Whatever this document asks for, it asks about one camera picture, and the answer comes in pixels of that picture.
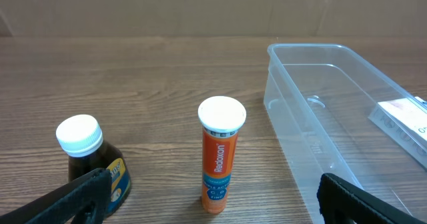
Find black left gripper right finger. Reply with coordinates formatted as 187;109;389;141
317;173;424;224

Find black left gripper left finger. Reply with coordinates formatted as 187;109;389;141
1;168;111;224

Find brown syrup bottle white cap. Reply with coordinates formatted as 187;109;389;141
55;114;131;217

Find white blue Hansaplast box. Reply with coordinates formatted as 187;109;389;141
368;97;426;168

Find orange Redoxon tablet tube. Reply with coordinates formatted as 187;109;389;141
197;96;246;214

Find clear plastic container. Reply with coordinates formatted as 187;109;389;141
264;43;426;223

